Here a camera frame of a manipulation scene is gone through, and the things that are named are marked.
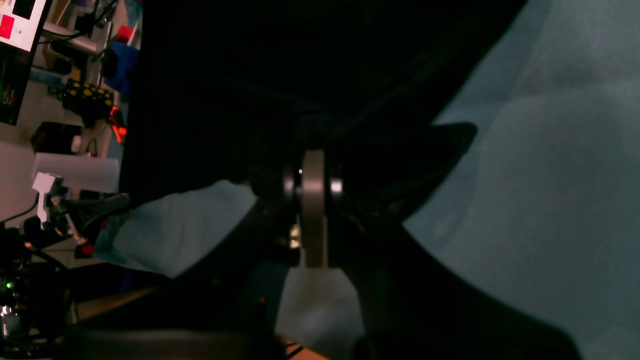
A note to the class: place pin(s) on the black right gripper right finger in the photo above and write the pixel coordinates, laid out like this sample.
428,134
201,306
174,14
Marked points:
412,306

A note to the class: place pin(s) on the orange black utility knife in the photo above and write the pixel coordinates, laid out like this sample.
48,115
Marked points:
118,125

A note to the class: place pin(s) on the black yellow dotted mug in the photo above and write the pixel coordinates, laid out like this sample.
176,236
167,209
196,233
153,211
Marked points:
90,102

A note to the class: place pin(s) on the red small cube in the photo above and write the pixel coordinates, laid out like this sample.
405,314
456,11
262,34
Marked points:
125,34

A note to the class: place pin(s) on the light blue table cloth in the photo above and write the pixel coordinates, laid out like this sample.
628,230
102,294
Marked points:
543,211

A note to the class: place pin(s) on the black t-shirt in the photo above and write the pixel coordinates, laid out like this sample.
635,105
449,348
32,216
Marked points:
238,89

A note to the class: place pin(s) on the blue box with black knob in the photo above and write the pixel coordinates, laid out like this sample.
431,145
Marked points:
119,63

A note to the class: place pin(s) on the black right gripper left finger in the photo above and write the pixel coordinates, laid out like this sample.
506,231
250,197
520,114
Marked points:
207,313

